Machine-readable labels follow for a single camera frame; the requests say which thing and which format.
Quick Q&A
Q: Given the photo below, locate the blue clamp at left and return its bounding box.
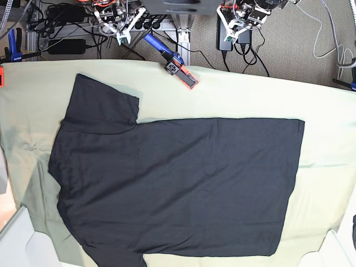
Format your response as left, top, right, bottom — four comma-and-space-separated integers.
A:
1, 28, 41, 63

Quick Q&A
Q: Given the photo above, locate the black power brick right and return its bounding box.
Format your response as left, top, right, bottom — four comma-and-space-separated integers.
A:
236, 28, 252, 45

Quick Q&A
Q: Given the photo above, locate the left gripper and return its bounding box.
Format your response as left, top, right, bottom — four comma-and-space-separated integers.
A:
216, 0, 281, 31

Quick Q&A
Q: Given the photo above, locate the black T-shirt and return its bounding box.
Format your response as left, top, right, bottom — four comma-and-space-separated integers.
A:
48, 75, 304, 266

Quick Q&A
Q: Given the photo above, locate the aluminium frame post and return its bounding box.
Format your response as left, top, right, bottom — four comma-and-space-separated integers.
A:
171, 14, 195, 66

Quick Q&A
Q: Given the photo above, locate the blue clamp at right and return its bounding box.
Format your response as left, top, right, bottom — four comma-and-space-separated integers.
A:
332, 58, 355, 92

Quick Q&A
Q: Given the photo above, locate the pale green table cloth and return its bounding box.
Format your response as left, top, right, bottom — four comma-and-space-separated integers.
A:
1, 60, 355, 266

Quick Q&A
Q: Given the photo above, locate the grey power strip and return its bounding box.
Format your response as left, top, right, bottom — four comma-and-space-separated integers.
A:
88, 19, 173, 33

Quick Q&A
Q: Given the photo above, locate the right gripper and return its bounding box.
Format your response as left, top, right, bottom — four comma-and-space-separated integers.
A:
93, 1, 146, 35

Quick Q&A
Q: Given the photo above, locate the white bin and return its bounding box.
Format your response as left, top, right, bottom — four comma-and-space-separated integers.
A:
298, 230, 355, 267
1, 206, 61, 267

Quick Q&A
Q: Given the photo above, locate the black power brick left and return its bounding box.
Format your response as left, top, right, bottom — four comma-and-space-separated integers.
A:
216, 14, 233, 52

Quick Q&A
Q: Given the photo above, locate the blue orange bar clamp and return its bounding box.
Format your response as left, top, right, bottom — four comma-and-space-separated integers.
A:
144, 33, 199, 90

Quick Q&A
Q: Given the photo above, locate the white bin right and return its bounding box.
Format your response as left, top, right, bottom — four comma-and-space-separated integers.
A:
298, 230, 355, 267

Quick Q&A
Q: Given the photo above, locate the black power adapter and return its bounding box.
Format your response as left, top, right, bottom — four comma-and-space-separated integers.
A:
47, 39, 87, 55

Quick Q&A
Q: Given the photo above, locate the black power brick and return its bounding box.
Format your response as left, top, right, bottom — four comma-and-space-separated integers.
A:
216, 14, 233, 52
236, 28, 252, 45

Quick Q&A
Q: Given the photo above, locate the orange clamp at left edge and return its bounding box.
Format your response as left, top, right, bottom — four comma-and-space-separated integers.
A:
0, 66, 4, 87

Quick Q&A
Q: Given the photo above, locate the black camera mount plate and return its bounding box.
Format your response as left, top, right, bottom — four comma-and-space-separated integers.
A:
141, 0, 223, 15

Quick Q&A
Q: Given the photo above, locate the white bin left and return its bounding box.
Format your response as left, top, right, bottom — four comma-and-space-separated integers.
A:
1, 206, 61, 267

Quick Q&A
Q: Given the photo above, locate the grey cable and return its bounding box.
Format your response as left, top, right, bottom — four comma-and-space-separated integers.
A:
290, 0, 356, 80

